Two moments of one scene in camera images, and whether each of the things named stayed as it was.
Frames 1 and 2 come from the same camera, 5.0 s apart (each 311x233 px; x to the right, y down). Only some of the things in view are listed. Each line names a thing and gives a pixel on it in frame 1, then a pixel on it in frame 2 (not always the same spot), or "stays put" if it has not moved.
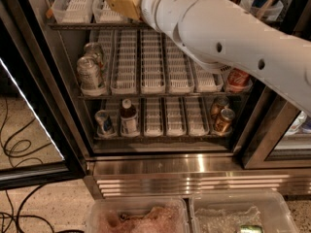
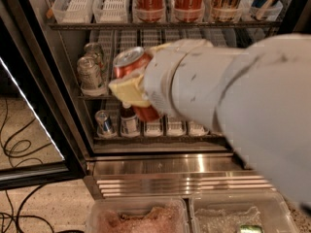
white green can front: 88,76 stays put
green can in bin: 251,228 stays put
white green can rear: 93,49 stays put
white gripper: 150,4 to 157,78
